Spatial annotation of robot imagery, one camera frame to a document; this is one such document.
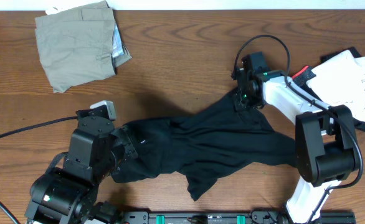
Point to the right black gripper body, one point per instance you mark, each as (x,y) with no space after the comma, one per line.
(243,99)

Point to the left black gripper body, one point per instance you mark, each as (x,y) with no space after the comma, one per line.
(128,142)

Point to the black t-shirt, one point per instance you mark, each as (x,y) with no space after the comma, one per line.
(204,147)

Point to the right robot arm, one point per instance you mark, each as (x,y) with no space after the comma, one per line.
(327,151)

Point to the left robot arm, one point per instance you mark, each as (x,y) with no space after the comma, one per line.
(67,192)

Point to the black white printed garment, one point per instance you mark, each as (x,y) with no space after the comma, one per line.
(338,80)

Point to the folded khaki shorts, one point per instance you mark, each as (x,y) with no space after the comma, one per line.
(79,45)

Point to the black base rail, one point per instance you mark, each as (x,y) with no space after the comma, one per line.
(255,216)

